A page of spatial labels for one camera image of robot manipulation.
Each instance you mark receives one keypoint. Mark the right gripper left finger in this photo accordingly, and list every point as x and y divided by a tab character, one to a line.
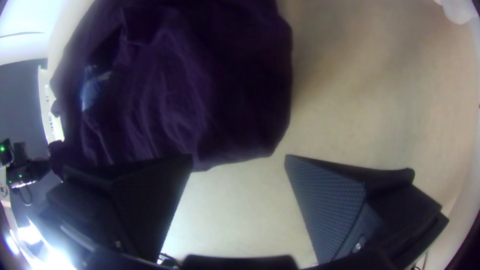
142	202

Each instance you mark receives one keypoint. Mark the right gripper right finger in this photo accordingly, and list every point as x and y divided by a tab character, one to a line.
337	210

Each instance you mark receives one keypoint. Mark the black t-shirt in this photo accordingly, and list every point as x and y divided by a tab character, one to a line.
180	86

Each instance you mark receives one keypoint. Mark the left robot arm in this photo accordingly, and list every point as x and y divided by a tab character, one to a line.
26	174

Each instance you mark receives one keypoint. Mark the white garment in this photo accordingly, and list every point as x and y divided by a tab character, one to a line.
459	9

